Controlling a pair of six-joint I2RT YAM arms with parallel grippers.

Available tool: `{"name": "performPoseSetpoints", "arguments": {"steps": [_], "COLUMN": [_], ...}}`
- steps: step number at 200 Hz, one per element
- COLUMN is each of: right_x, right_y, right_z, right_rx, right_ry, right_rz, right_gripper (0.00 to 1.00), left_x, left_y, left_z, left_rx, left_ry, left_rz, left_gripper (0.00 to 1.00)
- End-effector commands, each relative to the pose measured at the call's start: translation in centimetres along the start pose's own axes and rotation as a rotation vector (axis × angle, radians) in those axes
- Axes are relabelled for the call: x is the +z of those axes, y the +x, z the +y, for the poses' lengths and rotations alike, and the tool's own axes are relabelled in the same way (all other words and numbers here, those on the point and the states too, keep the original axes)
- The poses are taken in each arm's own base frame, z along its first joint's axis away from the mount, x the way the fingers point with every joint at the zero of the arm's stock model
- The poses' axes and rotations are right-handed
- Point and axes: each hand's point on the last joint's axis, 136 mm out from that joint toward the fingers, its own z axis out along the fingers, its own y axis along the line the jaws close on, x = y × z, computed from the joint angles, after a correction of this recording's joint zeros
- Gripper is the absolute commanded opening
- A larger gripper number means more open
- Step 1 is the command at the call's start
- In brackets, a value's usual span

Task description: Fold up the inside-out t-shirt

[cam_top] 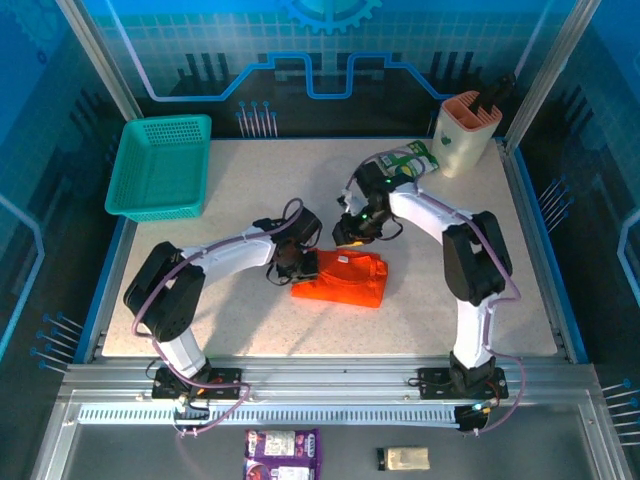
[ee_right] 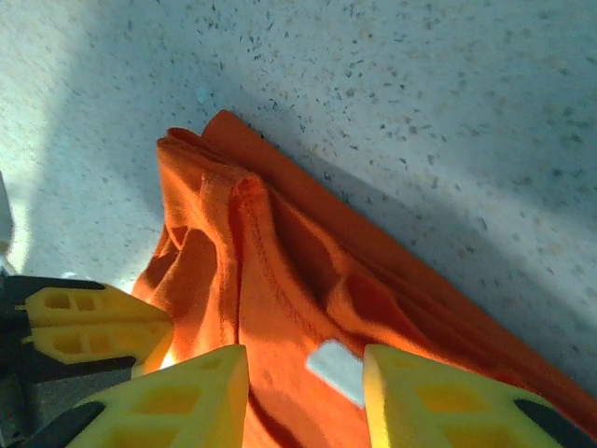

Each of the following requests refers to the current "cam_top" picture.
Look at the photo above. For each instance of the orange t-shirt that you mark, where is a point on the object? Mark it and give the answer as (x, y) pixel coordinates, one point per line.
(345, 280)

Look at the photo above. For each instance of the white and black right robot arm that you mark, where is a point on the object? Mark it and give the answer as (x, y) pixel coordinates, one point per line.
(425, 215)

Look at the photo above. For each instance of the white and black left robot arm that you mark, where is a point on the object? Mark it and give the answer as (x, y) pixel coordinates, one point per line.
(235, 255)

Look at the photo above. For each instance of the green snack packet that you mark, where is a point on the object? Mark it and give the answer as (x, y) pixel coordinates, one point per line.
(407, 160)

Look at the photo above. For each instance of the cream utensil holder peach rim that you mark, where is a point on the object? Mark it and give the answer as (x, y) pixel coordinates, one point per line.
(462, 145)

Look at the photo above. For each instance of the teal plastic basket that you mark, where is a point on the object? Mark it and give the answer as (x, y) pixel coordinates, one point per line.
(157, 170)

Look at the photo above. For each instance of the purple snack packet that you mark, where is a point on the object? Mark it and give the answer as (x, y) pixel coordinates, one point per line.
(280, 450)

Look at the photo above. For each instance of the gold foil packet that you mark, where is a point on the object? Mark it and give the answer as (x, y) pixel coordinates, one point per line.
(405, 459)

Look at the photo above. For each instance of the aluminium frame rail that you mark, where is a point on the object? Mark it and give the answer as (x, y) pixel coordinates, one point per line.
(330, 375)

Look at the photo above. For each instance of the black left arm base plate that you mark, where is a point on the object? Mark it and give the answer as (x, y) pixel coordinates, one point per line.
(227, 382)

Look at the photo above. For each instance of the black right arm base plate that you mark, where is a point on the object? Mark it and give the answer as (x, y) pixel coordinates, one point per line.
(432, 382)

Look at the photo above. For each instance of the aluminium frame post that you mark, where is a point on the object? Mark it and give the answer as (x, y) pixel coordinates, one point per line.
(100, 60)
(550, 65)

